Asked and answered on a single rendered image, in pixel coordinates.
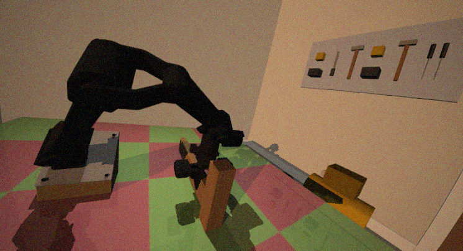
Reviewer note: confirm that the dark brown wooden post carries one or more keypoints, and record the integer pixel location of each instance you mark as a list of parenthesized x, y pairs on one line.
[(216, 193)]

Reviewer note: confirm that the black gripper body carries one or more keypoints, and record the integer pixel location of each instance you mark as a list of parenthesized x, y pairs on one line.
[(183, 168)]

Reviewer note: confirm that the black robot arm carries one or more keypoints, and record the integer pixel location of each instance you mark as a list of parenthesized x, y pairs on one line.
[(102, 81)]

